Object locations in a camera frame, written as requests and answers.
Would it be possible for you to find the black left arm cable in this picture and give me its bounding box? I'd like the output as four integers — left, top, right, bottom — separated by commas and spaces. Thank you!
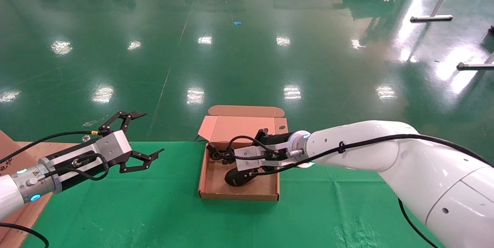
0, 130, 111, 248

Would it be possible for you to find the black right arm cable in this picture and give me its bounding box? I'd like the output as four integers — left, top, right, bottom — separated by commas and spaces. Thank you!
227, 134, 494, 248

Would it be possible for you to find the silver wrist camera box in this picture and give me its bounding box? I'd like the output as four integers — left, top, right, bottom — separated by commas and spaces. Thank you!
233, 144, 290, 172
39, 129, 133, 175

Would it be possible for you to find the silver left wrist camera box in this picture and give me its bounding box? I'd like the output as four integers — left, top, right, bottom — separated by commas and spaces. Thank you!
39, 129, 133, 175

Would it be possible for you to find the tall printed cardboard box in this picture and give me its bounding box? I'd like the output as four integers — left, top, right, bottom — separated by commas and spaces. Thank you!
0, 130, 53, 217

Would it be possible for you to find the green table cloth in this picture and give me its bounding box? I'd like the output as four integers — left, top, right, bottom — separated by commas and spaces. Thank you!
21, 141, 440, 248

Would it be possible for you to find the flat open cardboard box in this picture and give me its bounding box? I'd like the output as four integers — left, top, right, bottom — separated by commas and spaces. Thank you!
198, 105, 289, 202

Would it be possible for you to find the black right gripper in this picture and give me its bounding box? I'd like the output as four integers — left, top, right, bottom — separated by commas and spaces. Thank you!
250, 128, 297, 178

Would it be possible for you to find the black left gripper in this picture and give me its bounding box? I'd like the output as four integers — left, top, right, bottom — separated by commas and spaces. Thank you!
57, 110, 166, 194

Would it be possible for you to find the wooden board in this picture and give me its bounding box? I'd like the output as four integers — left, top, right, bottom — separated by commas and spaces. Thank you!
0, 142, 84, 248

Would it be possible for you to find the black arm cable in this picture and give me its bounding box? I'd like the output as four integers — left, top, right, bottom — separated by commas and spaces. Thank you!
227, 134, 494, 248
0, 130, 111, 248

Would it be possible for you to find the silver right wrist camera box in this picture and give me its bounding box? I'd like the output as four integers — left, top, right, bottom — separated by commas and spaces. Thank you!
233, 144, 290, 172

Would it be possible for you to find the black wired computer mouse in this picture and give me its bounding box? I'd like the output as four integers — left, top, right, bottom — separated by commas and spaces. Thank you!
207, 143, 259, 188

